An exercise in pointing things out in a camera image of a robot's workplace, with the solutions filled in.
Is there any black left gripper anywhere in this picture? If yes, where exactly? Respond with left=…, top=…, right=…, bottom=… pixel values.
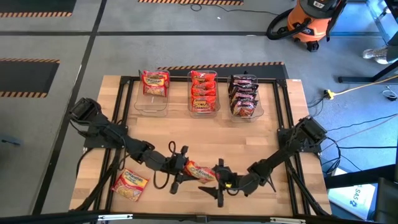
left=164, top=145, right=190, bottom=195

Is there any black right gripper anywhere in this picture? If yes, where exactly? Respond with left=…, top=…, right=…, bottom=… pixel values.
left=198, top=157, right=252, bottom=208

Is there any black metal beam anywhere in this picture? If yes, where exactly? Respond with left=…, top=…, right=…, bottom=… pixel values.
left=323, top=164, right=398, bottom=189

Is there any dark grey cabinet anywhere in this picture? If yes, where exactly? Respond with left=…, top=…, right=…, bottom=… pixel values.
left=374, top=177, right=398, bottom=224

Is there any person's leg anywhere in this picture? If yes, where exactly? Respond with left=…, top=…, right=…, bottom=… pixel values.
left=385, top=43, right=398, bottom=65

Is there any black aluminium table frame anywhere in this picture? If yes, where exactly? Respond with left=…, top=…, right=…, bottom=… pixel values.
left=70, top=74, right=332, bottom=224

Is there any white printed cardboard box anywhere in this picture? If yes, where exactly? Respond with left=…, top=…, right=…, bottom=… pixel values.
left=328, top=167, right=379, bottom=220

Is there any person's foot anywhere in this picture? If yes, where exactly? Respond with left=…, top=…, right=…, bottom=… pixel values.
left=362, top=46, right=389, bottom=65

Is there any black floor cable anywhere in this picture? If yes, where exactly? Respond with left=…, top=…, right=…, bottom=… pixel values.
left=189, top=2, right=280, bottom=16
left=329, top=113, right=398, bottom=129
left=320, top=136, right=398, bottom=175

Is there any black stand foot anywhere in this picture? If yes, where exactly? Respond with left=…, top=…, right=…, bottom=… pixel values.
left=338, top=60, right=398, bottom=85

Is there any red Maruchan beef ramen pack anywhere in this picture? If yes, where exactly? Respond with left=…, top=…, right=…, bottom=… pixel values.
left=111, top=168, right=150, bottom=202
left=142, top=76, right=170, bottom=97
left=142, top=70, right=171, bottom=80
left=183, top=160, right=218, bottom=184

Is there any yellow extension cord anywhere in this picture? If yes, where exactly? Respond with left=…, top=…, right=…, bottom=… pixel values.
left=323, top=74, right=398, bottom=100

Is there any white cable coil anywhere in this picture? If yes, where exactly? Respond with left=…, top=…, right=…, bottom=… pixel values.
left=381, top=85, right=398, bottom=102

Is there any orange shop vacuum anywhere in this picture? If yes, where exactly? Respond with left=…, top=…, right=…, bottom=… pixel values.
left=286, top=0, right=348, bottom=52

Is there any dark grey floor object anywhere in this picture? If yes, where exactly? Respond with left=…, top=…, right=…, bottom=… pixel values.
left=0, top=133, right=24, bottom=147

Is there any silver metal bracket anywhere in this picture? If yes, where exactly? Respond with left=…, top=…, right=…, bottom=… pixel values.
left=98, top=213, right=134, bottom=222
left=269, top=217, right=307, bottom=224

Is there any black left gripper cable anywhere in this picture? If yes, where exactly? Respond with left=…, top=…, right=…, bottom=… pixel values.
left=152, top=140, right=177, bottom=190

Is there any black vacuum hose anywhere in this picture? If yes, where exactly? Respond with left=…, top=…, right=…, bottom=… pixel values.
left=266, top=12, right=312, bottom=41

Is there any black hazard-striped floor mat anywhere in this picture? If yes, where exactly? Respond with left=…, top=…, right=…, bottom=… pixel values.
left=155, top=61, right=290, bottom=80
left=0, top=0, right=78, bottom=19
left=0, top=57, right=61, bottom=99
left=137, top=0, right=245, bottom=6

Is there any clear plastic bin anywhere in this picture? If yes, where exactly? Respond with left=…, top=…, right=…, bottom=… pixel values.
left=226, top=73, right=265, bottom=123
left=134, top=70, right=171, bottom=118
left=187, top=70, right=221, bottom=119

